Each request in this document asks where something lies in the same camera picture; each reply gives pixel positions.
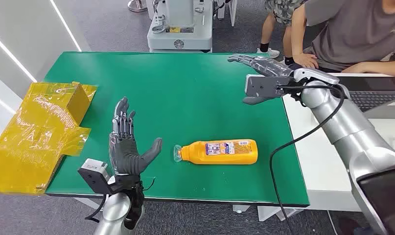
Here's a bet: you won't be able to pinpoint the orange detergent bottle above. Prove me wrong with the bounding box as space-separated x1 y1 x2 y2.
173 139 259 165

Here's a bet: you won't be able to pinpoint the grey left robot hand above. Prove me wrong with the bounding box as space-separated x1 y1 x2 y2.
108 96 163 176

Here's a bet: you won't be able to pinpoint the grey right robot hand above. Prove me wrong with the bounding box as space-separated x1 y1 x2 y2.
227 53 296 106

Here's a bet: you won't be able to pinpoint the white desk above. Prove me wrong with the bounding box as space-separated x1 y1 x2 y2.
281 72 395 212

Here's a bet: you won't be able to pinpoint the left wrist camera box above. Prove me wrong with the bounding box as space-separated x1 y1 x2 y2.
78 158 115 195

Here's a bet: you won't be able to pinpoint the dark laptop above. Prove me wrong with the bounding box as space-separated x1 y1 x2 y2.
335 76 395 119

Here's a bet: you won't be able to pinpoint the standing person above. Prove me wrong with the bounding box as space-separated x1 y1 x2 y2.
256 0 310 66

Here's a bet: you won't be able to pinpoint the person's hand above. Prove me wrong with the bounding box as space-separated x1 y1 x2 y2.
294 52 320 70

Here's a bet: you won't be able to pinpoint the white furniture legs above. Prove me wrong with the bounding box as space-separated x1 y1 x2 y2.
216 0 237 27

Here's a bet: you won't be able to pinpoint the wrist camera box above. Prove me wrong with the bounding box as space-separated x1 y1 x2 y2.
78 158 115 195
244 73 295 98

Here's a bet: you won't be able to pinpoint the green table mat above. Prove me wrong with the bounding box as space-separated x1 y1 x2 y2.
44 51 311 208

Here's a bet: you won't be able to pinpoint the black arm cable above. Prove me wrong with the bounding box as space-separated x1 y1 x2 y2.
269 82 346 235
84 194 108 224

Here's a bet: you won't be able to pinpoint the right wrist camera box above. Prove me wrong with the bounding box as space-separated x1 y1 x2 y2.
244 73 295 98

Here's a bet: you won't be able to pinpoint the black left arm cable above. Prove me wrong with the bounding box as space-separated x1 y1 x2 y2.
84 194 108 224

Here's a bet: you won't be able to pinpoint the yellow taped cardboard box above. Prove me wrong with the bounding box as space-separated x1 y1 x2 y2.
0 81 98 196

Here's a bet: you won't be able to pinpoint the seated person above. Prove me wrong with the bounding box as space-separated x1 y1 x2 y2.
291 0 395 77

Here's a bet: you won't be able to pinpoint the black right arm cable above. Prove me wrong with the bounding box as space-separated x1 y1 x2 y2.
269 82 346 235

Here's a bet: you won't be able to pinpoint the chrome stand base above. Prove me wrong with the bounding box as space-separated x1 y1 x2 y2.
127 0 148 13

